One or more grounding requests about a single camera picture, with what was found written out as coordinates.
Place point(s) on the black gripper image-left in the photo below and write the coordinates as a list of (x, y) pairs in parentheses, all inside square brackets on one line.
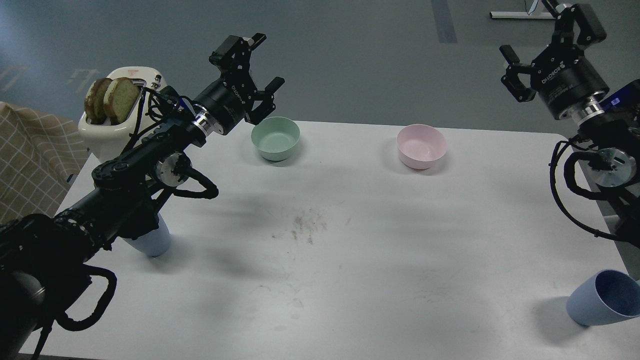
[(233, 96)]

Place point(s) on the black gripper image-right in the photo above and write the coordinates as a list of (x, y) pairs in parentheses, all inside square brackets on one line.
[(560, 74)]

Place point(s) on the blue cup image-left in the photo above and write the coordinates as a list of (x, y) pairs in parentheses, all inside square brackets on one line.
[(155, 243)]

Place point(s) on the blue cup image-right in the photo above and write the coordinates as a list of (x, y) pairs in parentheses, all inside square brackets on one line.
[(608, 297)]

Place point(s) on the white desk foot bar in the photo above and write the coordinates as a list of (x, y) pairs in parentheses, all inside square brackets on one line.
[(520, 15)]

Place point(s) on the green bowl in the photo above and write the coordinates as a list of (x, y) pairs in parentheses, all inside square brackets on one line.
[(276, 138)]

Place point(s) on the toast slice right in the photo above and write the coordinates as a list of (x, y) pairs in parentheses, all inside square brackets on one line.
[(119, 100)]

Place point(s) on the toast slice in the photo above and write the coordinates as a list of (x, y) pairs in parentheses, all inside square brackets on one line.
[(94, 101), (119, 100)]

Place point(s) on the pink bowl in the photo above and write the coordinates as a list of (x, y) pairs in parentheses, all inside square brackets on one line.
[(420, 146)]

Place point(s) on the toast slice left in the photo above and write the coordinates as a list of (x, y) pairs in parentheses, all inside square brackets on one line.
[(94, 101)]

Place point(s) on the cream white toaster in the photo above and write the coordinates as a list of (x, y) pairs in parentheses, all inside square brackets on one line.
[(105, 141)]

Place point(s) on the beige checkered cloth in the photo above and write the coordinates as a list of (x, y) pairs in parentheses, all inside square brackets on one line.
[(40, 155)]

